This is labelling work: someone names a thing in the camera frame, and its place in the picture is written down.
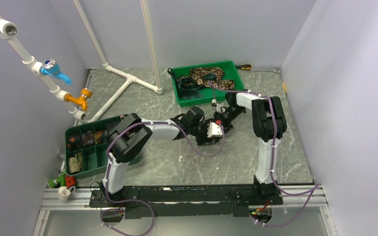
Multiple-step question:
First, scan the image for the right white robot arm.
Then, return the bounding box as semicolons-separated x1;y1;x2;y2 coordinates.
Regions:
214;90;287;204

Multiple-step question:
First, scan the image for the olive rolled tie in organizer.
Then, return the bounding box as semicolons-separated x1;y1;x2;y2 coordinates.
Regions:
68;152;83;174

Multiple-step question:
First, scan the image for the green pipe fitting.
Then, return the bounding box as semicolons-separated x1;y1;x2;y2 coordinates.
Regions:
47;172;66;188

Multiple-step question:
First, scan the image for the yellow black screwdriver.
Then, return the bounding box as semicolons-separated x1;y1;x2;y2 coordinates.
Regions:
235;64;252;71

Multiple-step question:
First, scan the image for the aluminium frame rail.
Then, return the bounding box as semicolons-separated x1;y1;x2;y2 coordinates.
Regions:
40;184;329;211

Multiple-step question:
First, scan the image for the orange rolled tie in organizer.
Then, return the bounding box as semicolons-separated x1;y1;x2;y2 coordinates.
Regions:
94;130;108;145

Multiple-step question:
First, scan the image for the brown floral tie in tray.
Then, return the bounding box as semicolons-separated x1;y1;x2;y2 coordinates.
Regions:
177;67;235;90

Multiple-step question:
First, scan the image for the red pipe fitting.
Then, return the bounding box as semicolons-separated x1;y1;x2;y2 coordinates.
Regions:
65;175;76;189

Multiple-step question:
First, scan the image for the orange faucet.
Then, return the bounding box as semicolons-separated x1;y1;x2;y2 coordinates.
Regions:
64;88;93;111

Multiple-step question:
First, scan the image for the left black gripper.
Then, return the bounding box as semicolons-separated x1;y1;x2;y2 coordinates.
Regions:
189;118;215;146

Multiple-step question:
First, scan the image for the silver wrench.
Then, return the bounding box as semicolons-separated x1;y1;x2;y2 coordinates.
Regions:
250;68;282;74

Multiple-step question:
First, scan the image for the dark blue tie in tray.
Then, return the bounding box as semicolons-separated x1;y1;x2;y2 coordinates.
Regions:
167;67;223;100

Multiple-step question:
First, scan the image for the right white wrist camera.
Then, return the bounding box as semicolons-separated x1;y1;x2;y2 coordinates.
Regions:
211;99;226;113

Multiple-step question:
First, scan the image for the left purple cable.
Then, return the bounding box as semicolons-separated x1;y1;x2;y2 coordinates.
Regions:
99;120;226;236

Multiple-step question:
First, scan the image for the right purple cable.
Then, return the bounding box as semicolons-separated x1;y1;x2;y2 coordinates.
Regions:
207;81;321;228

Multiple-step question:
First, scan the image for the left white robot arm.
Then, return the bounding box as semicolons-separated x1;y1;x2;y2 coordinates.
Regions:
101;106;225;207

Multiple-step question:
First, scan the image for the blue faucet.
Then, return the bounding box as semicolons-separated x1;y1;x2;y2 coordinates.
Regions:
40;59;72;85

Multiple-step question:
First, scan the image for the green compartment organizer box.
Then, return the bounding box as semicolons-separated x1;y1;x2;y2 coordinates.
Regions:
64;115;126;179

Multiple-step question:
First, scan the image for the green tray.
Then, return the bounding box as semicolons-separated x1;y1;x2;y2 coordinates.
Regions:
169;60;245;107

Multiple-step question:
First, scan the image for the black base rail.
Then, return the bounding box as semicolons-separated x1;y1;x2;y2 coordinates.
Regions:
89;183;283;219

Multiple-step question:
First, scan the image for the white pipe fitting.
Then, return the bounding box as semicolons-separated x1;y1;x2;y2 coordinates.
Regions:
58;186;71;202

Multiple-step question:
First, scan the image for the dark orange patterned tie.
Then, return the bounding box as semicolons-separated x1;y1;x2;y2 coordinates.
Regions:
208;133;224;144

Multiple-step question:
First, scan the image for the purple cable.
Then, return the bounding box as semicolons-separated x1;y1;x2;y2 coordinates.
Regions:
99;120;226;236
207;81;321;228

